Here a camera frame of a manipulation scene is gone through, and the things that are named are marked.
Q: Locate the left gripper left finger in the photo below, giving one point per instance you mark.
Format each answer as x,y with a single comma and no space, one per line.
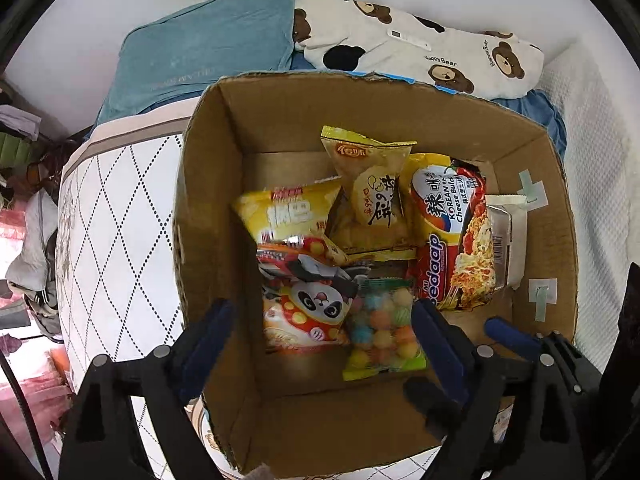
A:
102,438

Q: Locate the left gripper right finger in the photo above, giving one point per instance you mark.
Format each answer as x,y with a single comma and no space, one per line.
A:
498,418

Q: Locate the colourful candy ball bag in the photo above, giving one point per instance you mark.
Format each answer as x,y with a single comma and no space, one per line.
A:
379,329

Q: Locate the Sedaap instant noodle packet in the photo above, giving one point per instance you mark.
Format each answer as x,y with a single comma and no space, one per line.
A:
445,203

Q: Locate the white wafer packet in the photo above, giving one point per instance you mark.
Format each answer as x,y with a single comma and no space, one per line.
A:
508,218

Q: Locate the orange panda snack bag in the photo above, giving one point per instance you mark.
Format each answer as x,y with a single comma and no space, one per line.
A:
305,298

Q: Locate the yellow rice cracker bag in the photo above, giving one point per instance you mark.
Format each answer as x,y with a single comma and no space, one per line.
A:
369,217

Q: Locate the yellow panda snack bag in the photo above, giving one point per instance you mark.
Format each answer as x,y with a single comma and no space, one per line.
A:
295,218

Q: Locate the white floral quilt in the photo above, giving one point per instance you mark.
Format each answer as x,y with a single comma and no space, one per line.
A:
118,294

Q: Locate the white knitted blanket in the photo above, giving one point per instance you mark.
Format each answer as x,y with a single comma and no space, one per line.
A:
602,176

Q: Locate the clothes rack with clothes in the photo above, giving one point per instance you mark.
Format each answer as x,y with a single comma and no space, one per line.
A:
21,150

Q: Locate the white remote on pillow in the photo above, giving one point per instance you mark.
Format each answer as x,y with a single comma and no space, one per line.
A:
408,39

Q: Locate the bear print pillow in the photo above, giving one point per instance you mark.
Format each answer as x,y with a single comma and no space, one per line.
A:
365,37

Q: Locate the teal pillow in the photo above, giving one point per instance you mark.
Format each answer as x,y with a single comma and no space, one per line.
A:
178,56

